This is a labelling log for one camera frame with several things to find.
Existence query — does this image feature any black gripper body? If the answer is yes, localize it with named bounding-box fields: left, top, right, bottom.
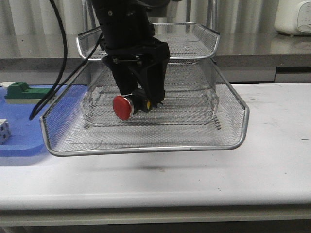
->
left=91, top=0, right=170, bottom=65

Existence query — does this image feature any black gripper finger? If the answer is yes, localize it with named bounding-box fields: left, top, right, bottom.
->
left=102, top=57, right=138, bottom=95
left=128, top=58, right=169, bottom=107

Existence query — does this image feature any red emergency stop button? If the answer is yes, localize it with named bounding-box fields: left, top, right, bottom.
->
left=112, top=88, right=164, bottom=121

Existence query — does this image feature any silver mesh tray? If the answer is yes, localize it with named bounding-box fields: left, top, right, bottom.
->
left=51, top=59, right=249, bottom=156
left=76, top=22, right=220, bottom=60
left=82, top=87, right=218, bottom=127

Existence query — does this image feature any silver mesh bottom tray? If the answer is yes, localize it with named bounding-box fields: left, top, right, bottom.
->
left=82, top=87, right=218, bottom=127

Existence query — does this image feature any silver mesh top tray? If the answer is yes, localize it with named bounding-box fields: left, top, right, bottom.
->
left=76, top=22, right=220, bottom=60

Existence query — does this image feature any grey stone counter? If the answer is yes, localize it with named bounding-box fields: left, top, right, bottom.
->
left=0, top=33, right=311, bottom=84

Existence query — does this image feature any blue plastic tray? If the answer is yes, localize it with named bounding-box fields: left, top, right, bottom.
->
left=0, top=85, right=87, bottom=156

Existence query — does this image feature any white terminal block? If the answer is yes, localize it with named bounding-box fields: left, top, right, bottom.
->
left=0, top=119, right=11, bottom=145

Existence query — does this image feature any white appliance on counter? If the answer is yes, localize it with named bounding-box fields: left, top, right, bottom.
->
left=274, top=0, right=311, bottom=36

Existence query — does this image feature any silver metal rack frame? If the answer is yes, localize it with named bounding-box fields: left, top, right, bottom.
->
left=81, top=0, right=222, bottom=131

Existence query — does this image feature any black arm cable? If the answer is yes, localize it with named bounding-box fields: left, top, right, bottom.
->
left=29, top=0, right=104, bottom=121

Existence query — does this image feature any green electrical switch block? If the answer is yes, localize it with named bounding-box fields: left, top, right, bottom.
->
left=0, top=81, right=51, bottom=104

